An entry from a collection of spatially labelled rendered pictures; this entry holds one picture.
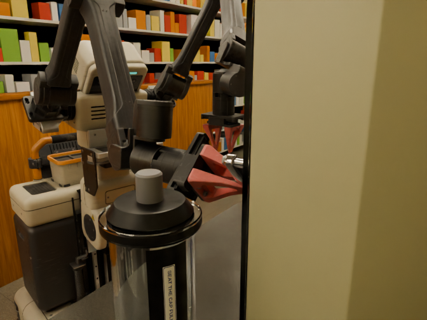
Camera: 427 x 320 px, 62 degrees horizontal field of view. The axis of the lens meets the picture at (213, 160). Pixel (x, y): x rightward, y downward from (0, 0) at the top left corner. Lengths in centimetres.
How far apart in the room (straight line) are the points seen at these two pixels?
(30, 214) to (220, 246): 95
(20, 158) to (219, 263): 186
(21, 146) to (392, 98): 224
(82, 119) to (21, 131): 118
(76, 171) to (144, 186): 126
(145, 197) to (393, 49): 26
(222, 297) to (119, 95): 39
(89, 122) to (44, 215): 48
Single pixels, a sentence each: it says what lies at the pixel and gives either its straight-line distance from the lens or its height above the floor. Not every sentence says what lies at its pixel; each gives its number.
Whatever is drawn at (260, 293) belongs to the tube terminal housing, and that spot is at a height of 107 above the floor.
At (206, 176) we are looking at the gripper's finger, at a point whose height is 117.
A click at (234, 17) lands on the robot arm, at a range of 102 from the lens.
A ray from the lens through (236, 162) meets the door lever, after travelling 43.
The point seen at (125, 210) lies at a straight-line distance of 36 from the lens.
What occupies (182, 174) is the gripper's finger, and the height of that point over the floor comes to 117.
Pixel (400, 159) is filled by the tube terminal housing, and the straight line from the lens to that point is 35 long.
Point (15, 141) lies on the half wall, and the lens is 239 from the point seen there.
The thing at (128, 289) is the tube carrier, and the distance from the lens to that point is 39.
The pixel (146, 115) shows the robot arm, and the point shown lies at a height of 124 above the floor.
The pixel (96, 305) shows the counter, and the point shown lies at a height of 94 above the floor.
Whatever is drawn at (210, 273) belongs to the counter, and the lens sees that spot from 69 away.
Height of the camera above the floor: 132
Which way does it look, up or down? 15 degrees down
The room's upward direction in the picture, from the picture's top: straight up
